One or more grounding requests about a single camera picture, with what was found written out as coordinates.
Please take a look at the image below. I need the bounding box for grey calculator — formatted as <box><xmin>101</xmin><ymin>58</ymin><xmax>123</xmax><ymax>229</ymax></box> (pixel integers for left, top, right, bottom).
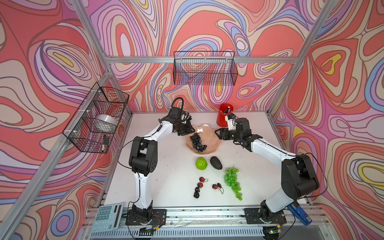
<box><xmin>91</xmin><ymin>203</ymin><xmax>124</xmax><ymax>233</ymax></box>

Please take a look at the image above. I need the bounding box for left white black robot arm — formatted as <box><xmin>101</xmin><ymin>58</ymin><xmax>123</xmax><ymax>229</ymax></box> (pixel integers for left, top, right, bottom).
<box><xmin>129</xmin><ymin>107</ymin><xmax>195</xmax><ymax>223</ymax></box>

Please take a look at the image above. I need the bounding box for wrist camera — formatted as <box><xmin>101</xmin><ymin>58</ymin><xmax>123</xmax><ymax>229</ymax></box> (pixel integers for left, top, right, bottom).
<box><xmin>225</xmin><ymin>113</ymin><xmax>236</xmax><ymax>131</ymax></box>
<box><xmin>168</xmin><ymin>107</ymin><xmax>183</xmax><ymax>121</ymax></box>

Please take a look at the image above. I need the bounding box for black wire basket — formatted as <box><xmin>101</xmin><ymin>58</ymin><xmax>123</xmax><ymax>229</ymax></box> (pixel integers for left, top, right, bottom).
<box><xmin>63</xmin><ymin>83</ymin><xmax>130</xmax><ymax>154</ymax></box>
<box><xmin>173</xmin><ymin>50</ymin><xmax>238</xmax><ymax>86</ymax></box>

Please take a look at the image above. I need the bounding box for left black wire basket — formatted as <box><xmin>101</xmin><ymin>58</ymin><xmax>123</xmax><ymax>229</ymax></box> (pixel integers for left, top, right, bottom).
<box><xmin>63</xmin><ymin>83</ymin><xmax>130</xmax><ymax>154</ymax></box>

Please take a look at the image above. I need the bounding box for red plastic cup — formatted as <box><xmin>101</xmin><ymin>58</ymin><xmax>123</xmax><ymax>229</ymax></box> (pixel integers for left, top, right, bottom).
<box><xmin>216</xmin><ymin>103</ymin><xmax>234</xmax><ymax>128</ymax></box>

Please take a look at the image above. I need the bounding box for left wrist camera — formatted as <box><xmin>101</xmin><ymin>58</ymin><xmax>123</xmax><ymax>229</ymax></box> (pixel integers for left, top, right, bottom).
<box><xmin>168</xmin><ymin>107</ymin><xmax>183</xmax><ymax>121</ymax></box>

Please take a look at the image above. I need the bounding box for green fake apple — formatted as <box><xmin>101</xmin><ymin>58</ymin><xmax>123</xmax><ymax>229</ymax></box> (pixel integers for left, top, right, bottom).
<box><xmin>196</xmin><ymin>158</ymin><xmax>208</xmax><ymax>171</ymax></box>

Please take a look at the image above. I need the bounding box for white tape roll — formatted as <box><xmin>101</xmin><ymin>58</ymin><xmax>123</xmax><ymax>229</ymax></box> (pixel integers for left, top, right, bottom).
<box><xmin>94</xmin><ymin>114</ymin><xmax>118</xmax><ymax>133</ymax></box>

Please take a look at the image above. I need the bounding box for green grape bunch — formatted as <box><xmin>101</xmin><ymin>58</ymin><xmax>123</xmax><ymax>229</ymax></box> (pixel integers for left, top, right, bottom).
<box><xmin>224</xmin><ymin>166</ymin><xmax>243</xmax><ymax>201</ymax></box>

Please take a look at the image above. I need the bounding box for back black wire basket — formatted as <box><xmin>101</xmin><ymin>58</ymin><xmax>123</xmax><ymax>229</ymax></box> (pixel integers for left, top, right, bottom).
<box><xmin>173</xmin><ymin>50</ymin><xmax>238</xmax><ymax>86</ymax></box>

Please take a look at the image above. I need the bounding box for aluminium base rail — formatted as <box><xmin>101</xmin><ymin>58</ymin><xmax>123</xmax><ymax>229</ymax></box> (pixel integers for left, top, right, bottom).
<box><xmin>80</xmin><ymin>206</ymin><xmax>336</xmax><ymax>240</ymax></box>

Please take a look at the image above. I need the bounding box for pink faceted fruit bowl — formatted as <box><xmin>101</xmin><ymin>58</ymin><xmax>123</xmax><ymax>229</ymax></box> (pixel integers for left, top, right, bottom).
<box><xmin>185</xmin><ymin>124</ymin><xmax>221</xmax><ymax>155</ymax></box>

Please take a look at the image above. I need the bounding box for dark purple grape bunch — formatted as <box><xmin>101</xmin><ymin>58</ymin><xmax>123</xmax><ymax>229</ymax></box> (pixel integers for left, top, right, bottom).
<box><xmin>190</xmin><ymin>133</ymin><xmax>207</xmax><ymax>153</ymax></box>

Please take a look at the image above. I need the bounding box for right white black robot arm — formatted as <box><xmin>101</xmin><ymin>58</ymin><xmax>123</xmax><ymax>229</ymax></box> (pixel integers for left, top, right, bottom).
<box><xmin>215</xmin><ymin>114</ymin><xmax>320</xmax><ymax>224</ymax></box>

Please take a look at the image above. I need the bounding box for red cherry pair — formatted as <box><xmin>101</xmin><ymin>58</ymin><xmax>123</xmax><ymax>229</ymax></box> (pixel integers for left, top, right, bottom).
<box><xmin>212</xmin><ymin>183</ymin><xmax>224</xmax><ymax>194</ymax></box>
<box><xmin>197</xmin><ymin>177</ymin><xmax>209</xmax><ymax>189</ymax></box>

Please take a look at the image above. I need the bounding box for blue stapler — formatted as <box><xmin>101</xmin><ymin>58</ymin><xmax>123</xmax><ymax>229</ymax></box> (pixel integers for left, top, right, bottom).
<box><xmin>288</xmin><ymin>201</ymin><xmax>313</xmax><ymax>226</ymax></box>

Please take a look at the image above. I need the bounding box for dark fake avocado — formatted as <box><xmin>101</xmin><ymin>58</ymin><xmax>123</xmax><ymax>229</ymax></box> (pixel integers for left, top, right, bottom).
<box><xmin>210</xmin><ymin>156</ymin><xmax>223</xmax><ymax>170</ymax></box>

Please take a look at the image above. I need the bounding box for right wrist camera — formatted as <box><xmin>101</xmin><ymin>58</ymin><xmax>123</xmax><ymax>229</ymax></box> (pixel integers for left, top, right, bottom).
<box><xmin>225</xmin><ymin>113</ymin><xmax>236</xmax><ymax>131</ymax></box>

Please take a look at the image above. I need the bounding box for dark blackberry pair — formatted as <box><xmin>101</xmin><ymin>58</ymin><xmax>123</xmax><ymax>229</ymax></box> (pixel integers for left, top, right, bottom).
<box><xmin>194</xmin><ymin>187</ymin><xmax>200</xmax><ymax>199</ymax></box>

